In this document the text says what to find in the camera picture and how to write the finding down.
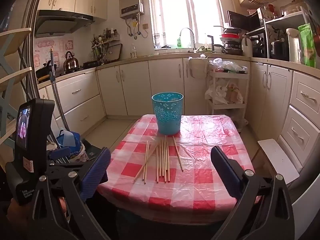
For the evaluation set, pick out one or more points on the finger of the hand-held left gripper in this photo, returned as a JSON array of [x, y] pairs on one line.
[[60, 152]]

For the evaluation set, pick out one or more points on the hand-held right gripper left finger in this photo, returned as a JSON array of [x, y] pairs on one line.
[[96, 172]]

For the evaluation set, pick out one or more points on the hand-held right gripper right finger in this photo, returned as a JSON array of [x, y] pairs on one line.
[[225, 172]]

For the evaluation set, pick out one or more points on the bunch of wooden chopsticks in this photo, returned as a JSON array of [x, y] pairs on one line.
[[162, 160]]

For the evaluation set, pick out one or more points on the teal perforated plastic basket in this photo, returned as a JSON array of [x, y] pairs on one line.
[[167, 120]]

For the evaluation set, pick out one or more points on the person's left hand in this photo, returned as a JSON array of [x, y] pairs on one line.
[[13, 212]]

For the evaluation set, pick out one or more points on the black box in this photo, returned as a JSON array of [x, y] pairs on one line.
[[91, 147]]

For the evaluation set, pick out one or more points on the red checkered plastic tablecloth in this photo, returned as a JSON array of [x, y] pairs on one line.
[[200, 155]]

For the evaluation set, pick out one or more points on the white wooden stool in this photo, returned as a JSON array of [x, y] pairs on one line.
[[277, 160]]

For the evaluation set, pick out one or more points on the cream base cabinet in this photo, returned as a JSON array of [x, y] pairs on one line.
[[80, 97], [160, 85], [275, 95]]

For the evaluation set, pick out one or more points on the black wok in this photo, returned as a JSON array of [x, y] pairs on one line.
[[45, 71]]

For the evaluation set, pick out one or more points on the white storage trolley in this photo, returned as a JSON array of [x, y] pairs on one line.
[[226, 106]]

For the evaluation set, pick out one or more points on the steel stovetop kettle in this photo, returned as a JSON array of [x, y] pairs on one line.
[[70, 63]]

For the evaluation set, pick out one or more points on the white plastic bag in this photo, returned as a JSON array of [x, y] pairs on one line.
[[216, 91]]

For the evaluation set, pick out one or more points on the black gas stove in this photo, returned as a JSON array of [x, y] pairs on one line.
[[91, 64]]

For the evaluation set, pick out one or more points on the wooden folding shelf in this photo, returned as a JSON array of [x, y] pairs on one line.
[[15, 40]]

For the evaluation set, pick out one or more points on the clear plastic bag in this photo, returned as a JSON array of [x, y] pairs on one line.
[[228, 65]]

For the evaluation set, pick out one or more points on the white hanging bin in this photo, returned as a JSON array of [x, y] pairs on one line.
[[198, 67]]

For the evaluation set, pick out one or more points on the dark leaning tray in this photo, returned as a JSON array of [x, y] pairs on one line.
[[115, 53]]

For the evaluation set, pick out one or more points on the grey range hood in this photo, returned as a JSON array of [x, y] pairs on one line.
[[57, 22]]

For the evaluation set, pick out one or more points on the black frying pan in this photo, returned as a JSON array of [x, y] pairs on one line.
[[232, 50]]

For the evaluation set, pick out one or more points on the clear plastic bottle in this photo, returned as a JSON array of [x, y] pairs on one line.
[[133, 52]]

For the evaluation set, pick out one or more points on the white jug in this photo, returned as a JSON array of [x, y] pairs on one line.
[[247, 48]]

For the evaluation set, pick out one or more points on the black countertop oven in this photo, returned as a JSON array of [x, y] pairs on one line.
[[258, 46]]

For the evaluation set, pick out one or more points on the beige countertop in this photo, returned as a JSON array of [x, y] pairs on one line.
[[165, 55]]

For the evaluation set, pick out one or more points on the steel pot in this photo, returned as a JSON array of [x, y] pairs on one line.
[[276, 47]]

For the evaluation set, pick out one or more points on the red lidded pot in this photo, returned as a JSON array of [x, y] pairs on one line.
[[231, 36]]

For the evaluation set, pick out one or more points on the green dish soap bottle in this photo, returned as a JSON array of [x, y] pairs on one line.
[[179, 43]]

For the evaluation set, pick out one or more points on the chrome sink faucet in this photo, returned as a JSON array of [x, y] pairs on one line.
[[193, 36]]

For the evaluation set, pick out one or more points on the white electric kettle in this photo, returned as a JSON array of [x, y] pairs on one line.
[[293, 45]]

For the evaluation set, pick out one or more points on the green snack bag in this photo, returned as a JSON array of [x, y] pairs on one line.
[[307, 45]]

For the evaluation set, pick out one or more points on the black microwave oven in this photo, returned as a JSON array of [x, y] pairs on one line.
[[237, 18]]

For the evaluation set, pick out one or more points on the silver gas water heater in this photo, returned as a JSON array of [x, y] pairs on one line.
[[131, 2]]

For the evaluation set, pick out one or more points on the kitchen window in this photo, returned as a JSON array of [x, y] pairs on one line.
[[185, 12]]

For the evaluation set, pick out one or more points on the white appliance rack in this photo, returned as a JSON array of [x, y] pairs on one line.
[[287, 18]]

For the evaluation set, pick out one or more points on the pink wall stickers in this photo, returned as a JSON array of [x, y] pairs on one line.
[[42, 47]]

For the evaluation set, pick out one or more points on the wall utensil rack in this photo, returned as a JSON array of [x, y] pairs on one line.
[[102, 43]]

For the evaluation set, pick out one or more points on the beige wall socket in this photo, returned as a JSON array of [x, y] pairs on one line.
[[145, 26]]

